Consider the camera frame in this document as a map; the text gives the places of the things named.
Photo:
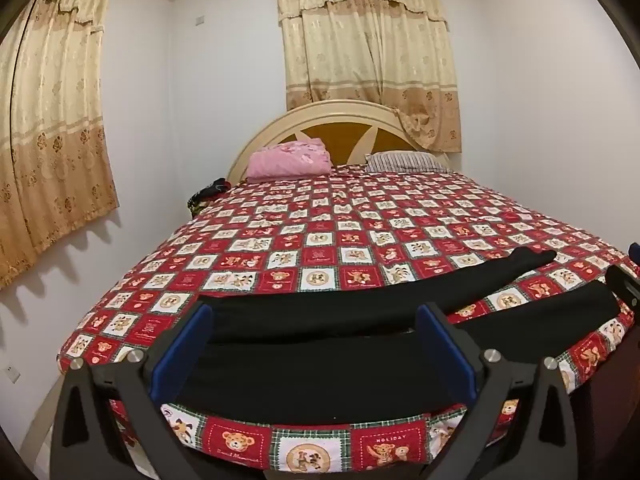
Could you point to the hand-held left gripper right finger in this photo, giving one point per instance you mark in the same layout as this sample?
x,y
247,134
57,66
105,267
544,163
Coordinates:
x,y
445,355

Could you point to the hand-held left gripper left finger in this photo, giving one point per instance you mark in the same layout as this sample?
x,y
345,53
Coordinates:
x,y
186,355

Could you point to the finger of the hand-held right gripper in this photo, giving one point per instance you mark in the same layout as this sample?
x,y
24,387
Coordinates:
x,y
624,287
635,252

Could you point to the black pants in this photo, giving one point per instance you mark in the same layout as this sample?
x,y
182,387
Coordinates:
x,y
325,370

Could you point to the dark clothing pile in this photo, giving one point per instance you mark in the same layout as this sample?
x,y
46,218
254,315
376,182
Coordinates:
x,y
210,192

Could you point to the red bear-print bed sheet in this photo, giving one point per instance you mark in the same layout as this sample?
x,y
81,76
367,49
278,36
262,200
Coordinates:
x,y
325,220

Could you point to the striped pillow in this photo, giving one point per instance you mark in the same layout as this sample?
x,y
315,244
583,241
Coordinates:
x,y
405,161

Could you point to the pink folded blanket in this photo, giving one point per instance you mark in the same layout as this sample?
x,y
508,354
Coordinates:
x,y
287,160

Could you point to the cream wooden bed headboard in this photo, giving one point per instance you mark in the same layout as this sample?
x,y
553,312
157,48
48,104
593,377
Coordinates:
x,y
320,110

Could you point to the beige floral curtain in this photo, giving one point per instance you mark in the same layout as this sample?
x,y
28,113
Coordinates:
x,y
50,110
370,60

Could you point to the white wall socket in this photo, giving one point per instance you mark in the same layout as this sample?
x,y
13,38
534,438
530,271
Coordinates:
x,y
13,372

